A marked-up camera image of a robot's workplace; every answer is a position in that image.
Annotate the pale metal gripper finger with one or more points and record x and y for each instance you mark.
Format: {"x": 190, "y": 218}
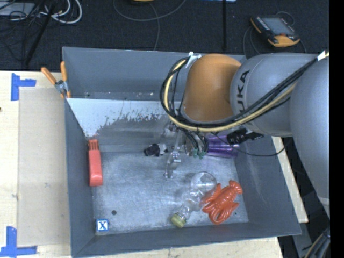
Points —
{"x": 174, "y": 163}
{"x": 168, "y": 165}

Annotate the black and white toy animal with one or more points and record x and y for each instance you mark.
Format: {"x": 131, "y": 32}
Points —
{"x": 154, "y": 150}

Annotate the grey metal bin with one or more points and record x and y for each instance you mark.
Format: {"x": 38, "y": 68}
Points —
{"x": 150, "y": 192}

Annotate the clear glass bottle yellow cap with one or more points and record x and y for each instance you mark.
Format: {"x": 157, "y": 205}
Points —
{"x": 197, "y": 191}

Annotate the purple plastic bottle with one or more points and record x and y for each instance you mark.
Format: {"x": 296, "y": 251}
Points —
{"x": 221, "y": 149}

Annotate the orange toy lobster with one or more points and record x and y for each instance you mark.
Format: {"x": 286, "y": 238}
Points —
{"x": 221, "y": 201}

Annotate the orange-red plastic brush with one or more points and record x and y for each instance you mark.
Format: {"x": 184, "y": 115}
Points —
{"x": 95, "y": 168}

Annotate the white block blue letter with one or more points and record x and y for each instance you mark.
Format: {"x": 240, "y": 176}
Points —
{"x": 101, "y": 225}

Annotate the pale brown cardboard board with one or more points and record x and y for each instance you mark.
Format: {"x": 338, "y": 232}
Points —
{"x": 40, "y": 165}

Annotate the black cylinder on white bracket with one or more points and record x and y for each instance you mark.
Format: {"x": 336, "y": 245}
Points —
{"x": 243, "y": 136}

